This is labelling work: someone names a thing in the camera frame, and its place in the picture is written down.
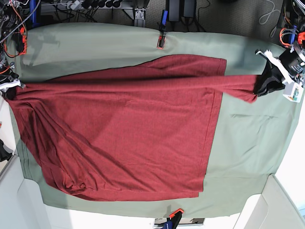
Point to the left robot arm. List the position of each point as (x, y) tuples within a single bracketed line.
[(291, 24)]

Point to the orange black clamp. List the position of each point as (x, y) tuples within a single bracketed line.
[(162, 29), (173, 219)]

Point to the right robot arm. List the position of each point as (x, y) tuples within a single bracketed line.
[(13, 43)]

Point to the white power strip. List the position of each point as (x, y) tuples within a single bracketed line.
[(90, 4)]

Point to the orange black front clamp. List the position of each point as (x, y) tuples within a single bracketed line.
[(173, 219)]

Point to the green table cloth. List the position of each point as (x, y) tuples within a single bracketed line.
[(250, 139)]

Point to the orange black rear clamp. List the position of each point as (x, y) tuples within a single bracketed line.
[(162, 29)]

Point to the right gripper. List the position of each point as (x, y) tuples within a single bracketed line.
[(11, 89)]

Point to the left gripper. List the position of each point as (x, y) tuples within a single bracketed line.
[(270, 80)]

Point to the red T-shirt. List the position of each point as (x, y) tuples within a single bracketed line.
[(139, 133)]

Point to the black power adapter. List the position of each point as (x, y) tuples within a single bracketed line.
[(180, 8)]

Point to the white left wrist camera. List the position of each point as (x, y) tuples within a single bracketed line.
[(293, 92)]

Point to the aluminium frame post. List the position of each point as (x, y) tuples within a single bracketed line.
[(140, 7)]

